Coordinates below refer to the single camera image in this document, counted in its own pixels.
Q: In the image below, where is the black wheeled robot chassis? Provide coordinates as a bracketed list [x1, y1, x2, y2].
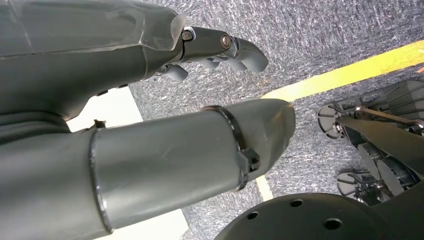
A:
[317, 79, 424, 208]

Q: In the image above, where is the white floor panel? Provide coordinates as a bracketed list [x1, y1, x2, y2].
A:
[66, 86, 190, 240]

